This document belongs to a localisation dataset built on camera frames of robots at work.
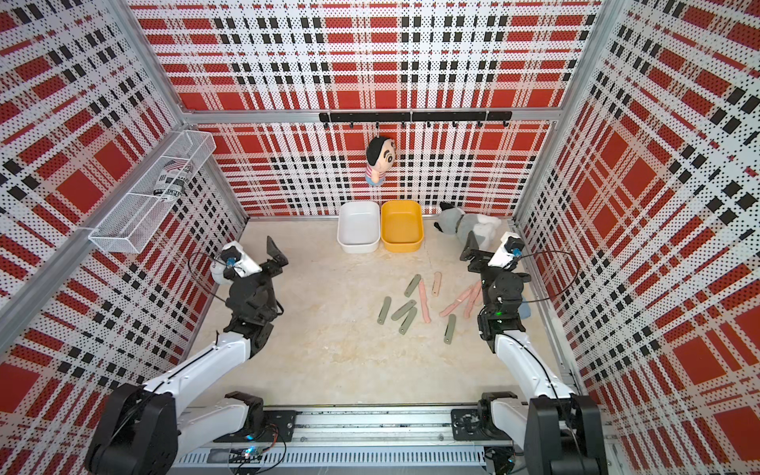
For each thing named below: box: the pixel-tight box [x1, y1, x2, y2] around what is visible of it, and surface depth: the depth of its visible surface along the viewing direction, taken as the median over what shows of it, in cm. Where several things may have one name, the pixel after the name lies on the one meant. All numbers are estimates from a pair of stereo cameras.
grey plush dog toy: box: [433, 201, 502, 251], surface depth 111 cm
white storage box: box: [337, 200, 381, 254], surface depth 124 cm
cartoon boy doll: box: [365, 135, 396, 186], surface depth 93 cm
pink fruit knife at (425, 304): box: [419, 280, 432, 324], surface depth 98 cm
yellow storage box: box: [380, 199, 425, 254], surface depth 120 cm
